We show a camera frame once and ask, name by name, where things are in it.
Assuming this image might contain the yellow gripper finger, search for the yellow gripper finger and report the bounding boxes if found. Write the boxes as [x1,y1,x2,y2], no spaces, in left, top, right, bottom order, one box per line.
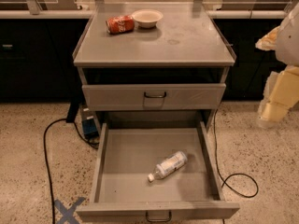
[255,27,279,51]
[257,66,299,128]

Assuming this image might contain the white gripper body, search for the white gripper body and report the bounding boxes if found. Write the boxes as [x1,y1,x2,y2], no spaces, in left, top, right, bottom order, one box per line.
[276,4,299,66]

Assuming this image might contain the clear plastic water bottle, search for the clear plastic water bottle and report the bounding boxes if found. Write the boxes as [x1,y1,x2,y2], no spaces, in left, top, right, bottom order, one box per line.
[148,151,188,182]

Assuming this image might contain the grey drawer cabinet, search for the grey drawer cabinet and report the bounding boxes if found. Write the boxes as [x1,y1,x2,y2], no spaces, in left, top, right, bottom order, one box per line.
[74,3,235,127]

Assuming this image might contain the open grey middle drawer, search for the open grey middle drawer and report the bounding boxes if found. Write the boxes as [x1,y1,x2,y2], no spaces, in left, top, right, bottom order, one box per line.
[77,122,239,222]

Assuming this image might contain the closed grey top drawer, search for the closed grey top drawer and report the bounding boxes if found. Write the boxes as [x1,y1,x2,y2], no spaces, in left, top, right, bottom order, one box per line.
[82,83,226,111]

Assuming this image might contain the white paper bowl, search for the white paper bowl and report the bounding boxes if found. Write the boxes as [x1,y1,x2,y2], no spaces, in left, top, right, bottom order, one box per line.
[132,9,164,29]

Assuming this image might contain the blue power box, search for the blue power box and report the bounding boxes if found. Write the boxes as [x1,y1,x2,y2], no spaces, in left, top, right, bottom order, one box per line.
[80,105,98,139]

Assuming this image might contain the dark lab bench cabinets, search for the dark lab bench cabinets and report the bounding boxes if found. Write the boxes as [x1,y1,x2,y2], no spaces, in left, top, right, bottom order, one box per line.
[0,19,285,103]

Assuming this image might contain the blue tape cross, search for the blue tape cross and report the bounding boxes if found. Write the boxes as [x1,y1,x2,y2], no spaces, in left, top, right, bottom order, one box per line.
[54,197,85,224]

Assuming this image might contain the black cable right floor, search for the black cable right floor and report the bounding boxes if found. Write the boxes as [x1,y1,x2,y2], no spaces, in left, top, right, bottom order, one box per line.
[212,108,260,199]

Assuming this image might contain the black cable floor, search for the black cable floor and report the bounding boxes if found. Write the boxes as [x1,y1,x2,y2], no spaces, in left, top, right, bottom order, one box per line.
[212,108,260,199]
[43,118,101,224]

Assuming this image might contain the black cable left floor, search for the black cable left floor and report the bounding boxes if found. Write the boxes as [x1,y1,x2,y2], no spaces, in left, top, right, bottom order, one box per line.
[43,118,101,224]

